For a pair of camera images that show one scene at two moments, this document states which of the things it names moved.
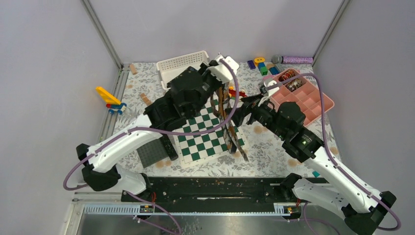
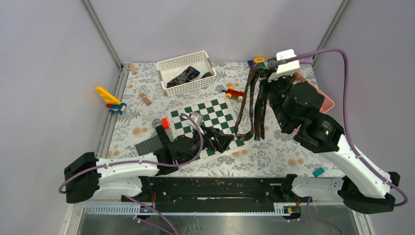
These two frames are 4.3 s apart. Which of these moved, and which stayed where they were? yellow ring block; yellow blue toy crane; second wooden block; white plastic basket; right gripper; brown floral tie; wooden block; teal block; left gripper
Moved: left gripper; right gripper; brown floral tie
Stayed: yellow blue toy crane; yellow ring block; white plastic basket; second wooden block; teal block; wooden block
